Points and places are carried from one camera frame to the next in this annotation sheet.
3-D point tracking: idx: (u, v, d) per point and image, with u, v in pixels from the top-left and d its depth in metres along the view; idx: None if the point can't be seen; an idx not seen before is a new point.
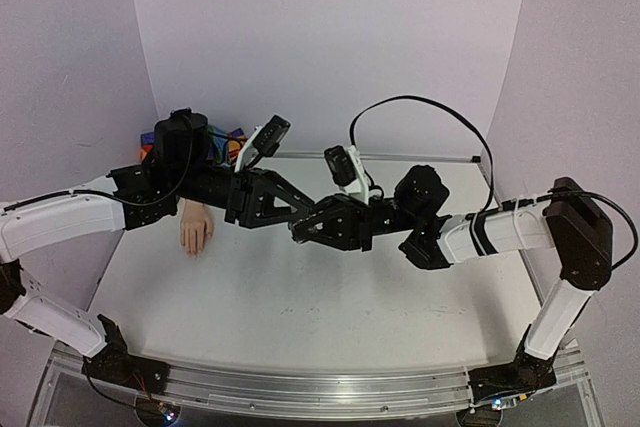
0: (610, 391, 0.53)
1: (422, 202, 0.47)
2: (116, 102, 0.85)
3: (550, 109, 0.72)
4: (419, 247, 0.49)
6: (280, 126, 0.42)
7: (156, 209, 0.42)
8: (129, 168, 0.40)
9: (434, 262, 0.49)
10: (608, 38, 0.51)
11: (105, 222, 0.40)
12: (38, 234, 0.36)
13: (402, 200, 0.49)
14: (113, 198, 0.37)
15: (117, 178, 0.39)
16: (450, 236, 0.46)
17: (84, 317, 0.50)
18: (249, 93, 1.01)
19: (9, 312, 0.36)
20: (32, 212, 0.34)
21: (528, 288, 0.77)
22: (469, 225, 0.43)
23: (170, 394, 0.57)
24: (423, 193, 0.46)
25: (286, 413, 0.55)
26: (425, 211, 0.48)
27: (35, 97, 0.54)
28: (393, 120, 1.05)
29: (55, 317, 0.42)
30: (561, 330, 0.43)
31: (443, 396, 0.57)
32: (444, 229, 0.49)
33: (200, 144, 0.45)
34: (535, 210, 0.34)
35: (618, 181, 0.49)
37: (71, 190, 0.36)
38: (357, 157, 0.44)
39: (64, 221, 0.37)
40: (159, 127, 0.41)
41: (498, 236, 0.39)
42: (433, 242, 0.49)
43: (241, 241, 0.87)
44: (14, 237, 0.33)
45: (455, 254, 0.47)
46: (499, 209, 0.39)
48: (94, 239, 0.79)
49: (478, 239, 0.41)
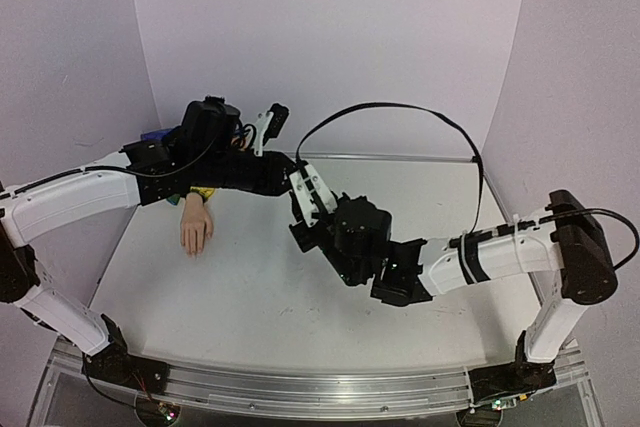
0: (611, 392, 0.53)
1: (362, 239, 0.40)
2: (116, 101, 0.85)
3: (550, 109, 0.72)
4: (390, 286, 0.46)
6: (281, 112, 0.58)
7: (169, 182, 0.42)
8: (142, 145, 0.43)
9: (412, 296, 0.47)
10: (609, 37, 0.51)
11: (119, 199, 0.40)
12: (50, 215, 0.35)
13: (349, 247, 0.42)
14: (125, 170, 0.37)
15: (131, 151, 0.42)
16: (435, 269, 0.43)
17: (88, 315, 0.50)
18: (249, 93, 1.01)
19: (21, 301, 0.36)
20: (44, 192, 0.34)
21: (527, 288, 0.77)
22: (457, 253, 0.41)
23: (170, 394, 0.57)
24: (356, 233, 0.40)
25: (286, 414, 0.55)
26: (374, 248, 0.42)
27: (35, 97, 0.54)
28: (393, 120, 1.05)
29: (63, 312, 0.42)
30: (563, 335, 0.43)
31: (443, 396, 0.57)
32: (423, 260, 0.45)
33: (226, 132, 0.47)
34: (540, 235, 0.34)
35: (619, 180, 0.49)
37: (83, 168, 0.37)
38: (298, 181, 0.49)
39: (77, 202, 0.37)
40: (194, 107, 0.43)
41: (495, 264, 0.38)
42: (413, 278, 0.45)
43: (240, 240, 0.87)
44: (29, 218, 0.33)
45: (437, 288, 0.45)
46: (493, 234, 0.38)
48: (94, 239, 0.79)
49: (467, 269, 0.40)
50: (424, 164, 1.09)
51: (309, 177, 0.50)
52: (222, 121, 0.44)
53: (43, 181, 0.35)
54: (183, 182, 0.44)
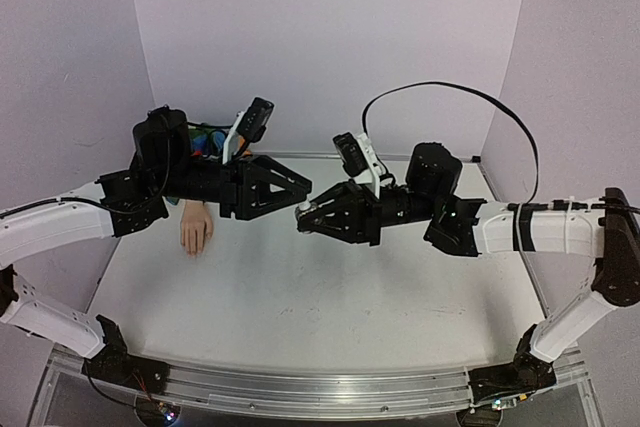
0: (611, 391, 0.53)
1: (434, 176, 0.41)
2: (116, 103, 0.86)
3: (550, 109, 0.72)
4: (444, 230, 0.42)
6: (262, 108, 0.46)
7: (144, 215, 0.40)
8: (117, 173, 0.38)
9: (464, 248, 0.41)
10: (608, 40, 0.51)
11: (94, 229, 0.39)
12: (27, 242, 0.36)
13: (416, 183, 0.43)
14: (98, 205, 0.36)
15: (104, 184, 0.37)
16: (490, 225, 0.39)
17: (80, 320, 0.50)
18: (249, 92, 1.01)
19: (3, 317, 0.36)
20: (21, 220, 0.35)
21: (528, 288, 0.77)
22: (513, 216, 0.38)
23: (170, 394, 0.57)
24: (432, 166, 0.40)
25: (286, 413, 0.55)
26: (442, 190, 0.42)
27: (35, 97, 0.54)
28: (393, 120, 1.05)
29: (50, 319, 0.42)
30: (571, 338, 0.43)
31: (443, 396, 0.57)
32: (481, 214, 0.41)
33: (182, 144, 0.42)
34: (591, 217, 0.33)
35: (618, 179, 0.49)
37: (59, 198, 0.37)
38: (368, 145, 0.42)
39: (55, 229, 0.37)
40: (135, 130, 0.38)
41: (541, 236, 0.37)
42: (467, 227, 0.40)
43: (240, 240, 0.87)
44: (6, 244, 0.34)
45: (486, 246, 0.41)
46: (548, 207, 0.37)
48: (94, 240, 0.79)
49: (518, 234, 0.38)
50: None
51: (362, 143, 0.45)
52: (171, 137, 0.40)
53: (23, 207, 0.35)
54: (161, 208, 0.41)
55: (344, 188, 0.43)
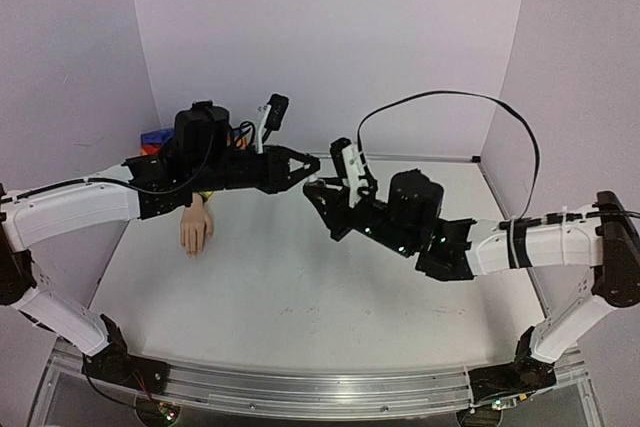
0: (612, 393, 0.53)
1: (416, 207, 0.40)
2: (116, 102, 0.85)
3: (550, 109, 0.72)
4: (434, 257, 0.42)
6: (280, 101, 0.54)
7: (171, 198, 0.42)
8: (144, 159, 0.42)
9: (457, 274, 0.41)
10: (607, 39, 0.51)
11: (120, 211, 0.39)
12: (52, 223, 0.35)
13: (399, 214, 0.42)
14: (127, 185, 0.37)
15: (132, 166, 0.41)
16: (483, 247, 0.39)
17: (87, 316, 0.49)
18: (249, 92, 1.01)
19: (18, 302, 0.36)
20: (47, 200, 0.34)
21: (529, 288, 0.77)
22: (506, 235, 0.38)
23: (170, 394, 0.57)
24: (413, 197, 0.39)
25: (286, 413, 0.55)
26: (426, 218, 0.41)
27: (35, 96, 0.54)
28: (393, 120, 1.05)
29: (60, 311, 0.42)
30: (573, 338, 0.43)
31: (443, 396, 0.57)
32: (472, 238, 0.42)
33: (222, 137, 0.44)
34: (587, 228, 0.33)
35: (618, 179, 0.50)
37: (86, 179, 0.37)
38: (349, 155, 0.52)
39: (79, 211, 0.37)
40: (180, 118, 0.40)
41: (539, 252, 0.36)
42: (459, 252, 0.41)
43: (241, 240, 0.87)
44: (29, 225, 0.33)
45: (481, 269, 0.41)
46: (542, 221, 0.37)
48: (94, 239, 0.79)
49: (514, 253, 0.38)
50: (423, 164, 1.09)
51: (361, 154, 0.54)
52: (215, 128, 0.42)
53: (47, 188, 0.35)
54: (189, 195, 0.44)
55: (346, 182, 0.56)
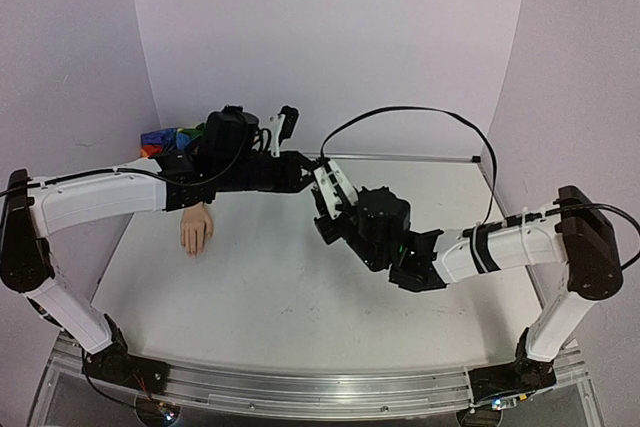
0: (613, 393, 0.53)
1: (383, 224, 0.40)
2: (116, 101, 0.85)
3: (550, 109, 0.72)
4: (406, 272, 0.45)
6: (292, 113, 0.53)
7: (196, 192, 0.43)
8: (171, 154, 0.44)
9: (427, 285, 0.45)
10: (607, 38, 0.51)
11: (144, 203, 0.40)
12: (79, 211, 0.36)
13: (370, 234, 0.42)
14: (157, 176, 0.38)
15: (160, 159, 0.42)
16: (448, 257, 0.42)
17: (95, 313, 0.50)
18: (248, 92, 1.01)
19: (35, 291, 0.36)
20: (75, 187, 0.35)
21: (528, 288, 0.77)
22: (469, 242, 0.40)
23: (170, 395, 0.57)
24: (379, 216, 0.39)
25: (286, 414, 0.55)
26: (394, 235, 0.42)
27: (35, 95, 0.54)
28: (393, 120, 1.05)
29: (72, 305, 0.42)
30: (564, 335, 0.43)
31: (443, 396, 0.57)
32: (439, 248, 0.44)
33: (248, 140, 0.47)
34: (546, 226, 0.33)
35: (617, 179, 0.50)
37: (116, 169, 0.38)
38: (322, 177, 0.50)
39: (106, 201, 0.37)
40: (214, 119, 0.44)
41: (503, 254, 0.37)
42: (427, 264, 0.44)
43: (240, 240, 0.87)
44: (55, 210, 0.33)
45: (451, 276, 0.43)
46: (502, 224, 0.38)
48: (94, 239, 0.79)
49: (479, 257, 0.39)
50: (424, 164, 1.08)
51: (331, 172, 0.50)
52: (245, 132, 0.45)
53: (75, 176, 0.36)
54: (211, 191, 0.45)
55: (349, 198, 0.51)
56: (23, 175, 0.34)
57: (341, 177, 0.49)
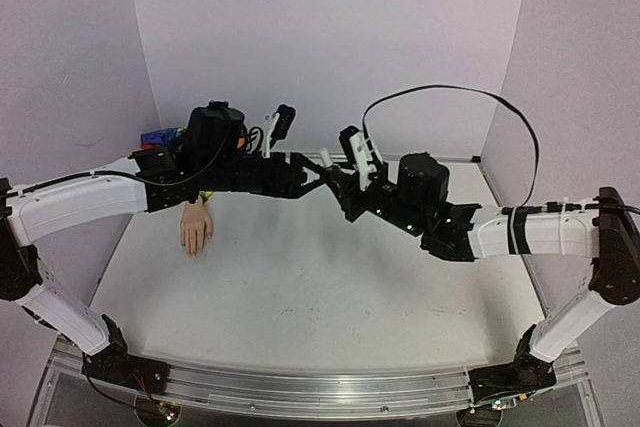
0: (613, 394, 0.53)
1: (422, 187, 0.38)
2: (116, 102, 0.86)
3: (550, 110, 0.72)
4: (439, 238, 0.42)
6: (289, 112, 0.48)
7: (178, 190, 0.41)
8: (153, 152, 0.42)
9: (460, 254, 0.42)
10: (607, 39, 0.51)
11: (127, 204, 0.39)
12: (59, 216, 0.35)
13: (407, 194, 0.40)
14: (135, 177, 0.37)
15: (139, 159, 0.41)
16: (485, 229, 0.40)
17: (90, 315, 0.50)
18: (249, 92, 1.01)
19: (23, 298, 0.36)
20: (52, 193, 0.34)
21: (529, 287, 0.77)
22: (508, 219, 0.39)
23: (170, 394, 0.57)
24: (419, 175, 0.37)
25: (286, 413, 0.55)
26: (431, 199, 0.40)
27: (35, 96, 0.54)
28: (393, 120, 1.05)
29: (63, 310, 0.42)
30: (571, 337, 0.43)
31: (443, 396, 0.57)
32: (476, 220, 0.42)
33: (233, 137, 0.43)
34: (584, 218, 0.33)
35: (617, 179, 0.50)
37: (93, 172, 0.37)
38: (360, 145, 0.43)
39: (86, 205, 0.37)
40: (197, 113, 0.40)
41: (537, 239, 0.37)
42: (462, 232, 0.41)
43: (241, 240, 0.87)
44: (35, 219, 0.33)
45: (483, 250, 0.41)
46: (542, 210, 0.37)
48: (94, 239, 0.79)
49: (514, 238, 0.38)
50: None
51: (369, 139, 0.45)
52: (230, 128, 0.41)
53: (52, 182, 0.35)
54: (195, 190, 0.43)
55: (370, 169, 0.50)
56: (2, 184, 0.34)
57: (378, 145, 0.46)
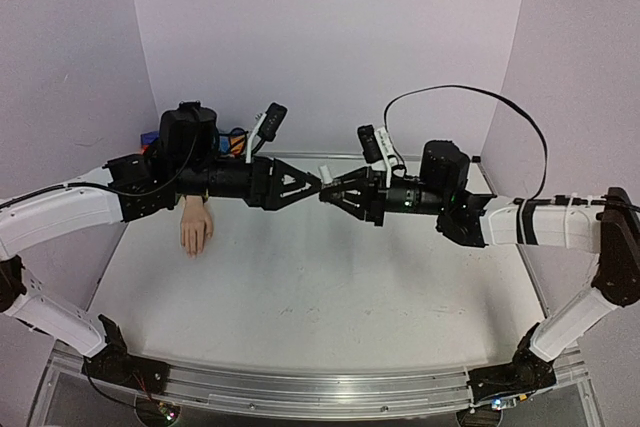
0: (613, 393, 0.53)
1: (443, 170, 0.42)
2: (116, 102, 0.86)
3: (549, 110, 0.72)
4: (451, 219, 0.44)
6: (279, 110, 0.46)
7: (152, 199, 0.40)
8: (125, 159, 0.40)
9: (472, 238, 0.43)
10: (607, 39, 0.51)
11: (103, 215, 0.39)
12: (34, 230, 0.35)
13: (428, 176, 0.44)
14: (106, 189, 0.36)
15: (112, 168, 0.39)
16: (496, 216, 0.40)
17: (83, 317, 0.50)
18: (249, 92, 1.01)
19: (9, 310, 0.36)
20: (25, 208, 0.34)
21: (529, 287, 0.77)
22: (518, 208, 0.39)
23: (170, 394, 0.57)
24: (441, 159, 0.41)
25: (286, 413, 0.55)
26: (451, 183, 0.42)
27: (35, 97, 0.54)
28: (393, 120, 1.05)
29: (54, 315, 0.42)
30: (572, 337, 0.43)
31: (443, 396, 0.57)
32: (489, 207, 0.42)
33: (205, 139, 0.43)
34: (590, 212, 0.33)
35: (617, 178, 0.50)
37: (66, 184, 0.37)
38: (384, 137, 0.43)
39: (62, 217, 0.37)
40: (166, 117, 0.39)
41: (543, 231, 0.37)
42: (474, 218, 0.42)
43: (241, 240, 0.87)
44: (12, 233, 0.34)
45: (492, 237, 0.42)
46: (551, 202, 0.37)
48: (93, 240, 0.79)
49: (521, 227, 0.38)
50: None
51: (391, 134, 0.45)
52: (200, 131, 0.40)
53: (26, 196, 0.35)
54: (170, 197, 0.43)
55: (364, 170, 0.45)
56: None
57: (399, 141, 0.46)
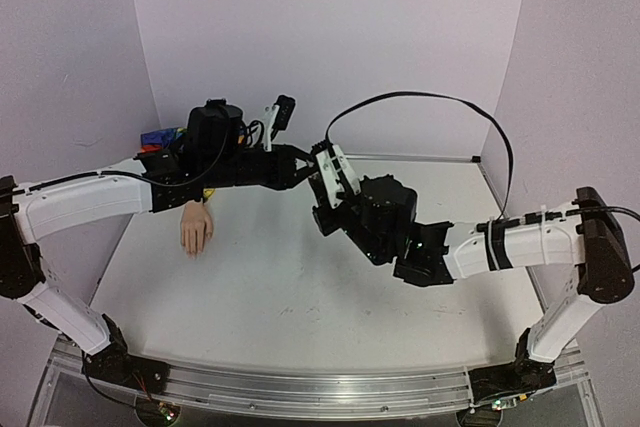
0: (613, 394, 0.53)
1: (390, 214, 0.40)
2: (115, 101, 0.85)
3: (550, 110, 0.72)
4: (412, 265, 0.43)
6: (289, 102, 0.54)
7: (182, 192, 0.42)
8: (155, 155, 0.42)
9: (438, 279, 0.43)
10: (608, 38, 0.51)
11: (132, 204, 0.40)
12: (61, 215, 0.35)
13: (376, 225, 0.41)
14: (140, 178, 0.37)
15: (143, 161, 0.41)
16: (461, 252, 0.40)
17: (90, 314, 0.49)
18: (248, 92, 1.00)
19: (26, 297, 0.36)
20: (59, 192, 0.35)
21: (528, 287, 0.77)
22: (484, 237, 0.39)
23: (170, 394, 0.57)
24: (385, 205, 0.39)
25: (286, 413, 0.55)
26: (402, 226, 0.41)
27: (35, 95, 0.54)
28: (393, 120, 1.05)
29: (66, 308, 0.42)
30: (567, 339, 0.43)
31: (443, 396, 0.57)
32: (450, 242, 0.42)
33: (233, 135, 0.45)
34: (568, 227, 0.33)
35: (616, 179, 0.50)
37: (99, 172, 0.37)
38: (322, 162, 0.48)
39: (92, 204, 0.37)
40: (196, 115, 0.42)
41: (519, 252, 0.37)
42: (437, 257, 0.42)
43: (240, 240, 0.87)
44: (42, 216, 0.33)
45: (461, 272, 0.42)
46: (520, 221, 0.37)
48: (94, 239, 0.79)
49: (493, 253, 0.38)
50: (424, 164, 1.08)
51: (336, 157, 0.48)
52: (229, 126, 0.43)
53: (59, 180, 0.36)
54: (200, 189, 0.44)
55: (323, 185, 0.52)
56: (7, 182, 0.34)
57: (346, 162, 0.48)
